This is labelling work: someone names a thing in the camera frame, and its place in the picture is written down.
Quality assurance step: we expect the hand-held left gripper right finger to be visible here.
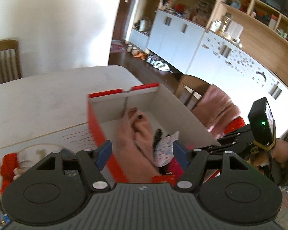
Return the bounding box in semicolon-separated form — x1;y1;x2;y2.
172;140;249;193

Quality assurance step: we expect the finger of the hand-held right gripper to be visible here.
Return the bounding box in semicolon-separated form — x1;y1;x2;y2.
217;125;254;147
199;136;255;156

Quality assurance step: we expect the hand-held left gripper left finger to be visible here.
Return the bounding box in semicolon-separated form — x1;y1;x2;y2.
36;140;112;192

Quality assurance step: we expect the patterned fabric pouch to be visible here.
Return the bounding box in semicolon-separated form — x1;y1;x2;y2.
153;129;180;168

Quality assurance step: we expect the red and white cardboard box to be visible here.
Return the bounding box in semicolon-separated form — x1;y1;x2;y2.
87;83;221;183

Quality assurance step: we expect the pink fleece garment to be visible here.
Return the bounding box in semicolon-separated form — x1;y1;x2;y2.
113;108;162;180

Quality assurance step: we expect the red cloth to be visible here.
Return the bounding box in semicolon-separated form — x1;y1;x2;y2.
0;153;21;194

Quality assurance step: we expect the blue printed box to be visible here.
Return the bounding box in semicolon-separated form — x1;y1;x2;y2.
0;196;10;227

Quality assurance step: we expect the person's right hand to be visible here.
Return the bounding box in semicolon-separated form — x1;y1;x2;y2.
270;139;288;168

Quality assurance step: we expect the red seat cushion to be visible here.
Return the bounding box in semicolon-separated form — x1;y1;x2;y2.
224;117;246;135

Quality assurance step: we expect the pink fringed scarf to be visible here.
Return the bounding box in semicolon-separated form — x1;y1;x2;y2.
192;84;242;139

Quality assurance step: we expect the dark wooden chair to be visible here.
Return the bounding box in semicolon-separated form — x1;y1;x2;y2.
175;74;246;135

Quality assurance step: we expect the row of shoes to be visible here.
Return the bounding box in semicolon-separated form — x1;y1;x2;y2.
127;44;171;73

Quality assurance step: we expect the patterned floor rug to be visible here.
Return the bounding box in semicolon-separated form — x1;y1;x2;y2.
110;40;126;53

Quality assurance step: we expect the metal pot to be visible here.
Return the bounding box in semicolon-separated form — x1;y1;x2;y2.
134;18;152;32

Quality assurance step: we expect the wooden slat-back chair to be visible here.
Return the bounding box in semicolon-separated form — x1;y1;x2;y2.
0;39;23;88

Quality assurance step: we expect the white wall cabinet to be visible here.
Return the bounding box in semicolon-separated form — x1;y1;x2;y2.
125;0;288;137

